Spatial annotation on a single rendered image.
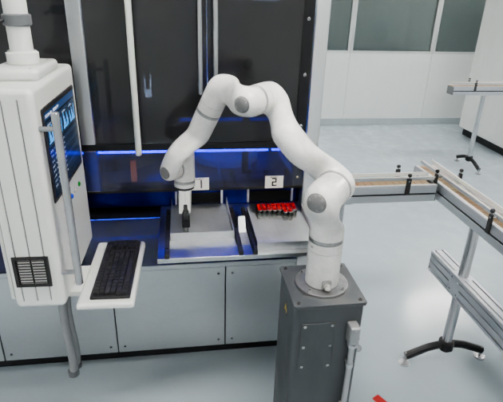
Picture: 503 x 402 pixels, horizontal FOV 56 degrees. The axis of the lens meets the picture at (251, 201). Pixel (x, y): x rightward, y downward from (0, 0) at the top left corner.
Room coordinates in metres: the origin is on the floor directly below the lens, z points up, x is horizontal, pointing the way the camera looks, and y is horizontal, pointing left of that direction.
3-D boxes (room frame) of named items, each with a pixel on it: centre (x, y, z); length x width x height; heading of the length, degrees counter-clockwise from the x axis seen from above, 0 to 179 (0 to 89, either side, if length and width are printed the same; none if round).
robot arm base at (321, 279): (1.44, -0.26, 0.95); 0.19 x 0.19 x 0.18
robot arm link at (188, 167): (1.75, 0.27, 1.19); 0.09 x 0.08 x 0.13; 148
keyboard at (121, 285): (1.58, 0.52, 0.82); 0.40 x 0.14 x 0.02; 7
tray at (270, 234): (1.81, -0.13, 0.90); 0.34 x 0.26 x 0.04; 8
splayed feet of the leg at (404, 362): (2.01, -1.07, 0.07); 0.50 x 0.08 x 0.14; 99
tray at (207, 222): (1.87, 0.22, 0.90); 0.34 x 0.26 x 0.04; 9
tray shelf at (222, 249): (1.83, 0.04, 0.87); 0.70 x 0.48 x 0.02; 99
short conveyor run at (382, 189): (2.26, -0.60, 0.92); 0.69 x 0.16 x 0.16; 99
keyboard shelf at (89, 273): (1.57, 0.57, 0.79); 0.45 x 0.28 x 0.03; 7
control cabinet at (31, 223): (1.57, 0.75, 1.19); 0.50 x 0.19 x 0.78; 7
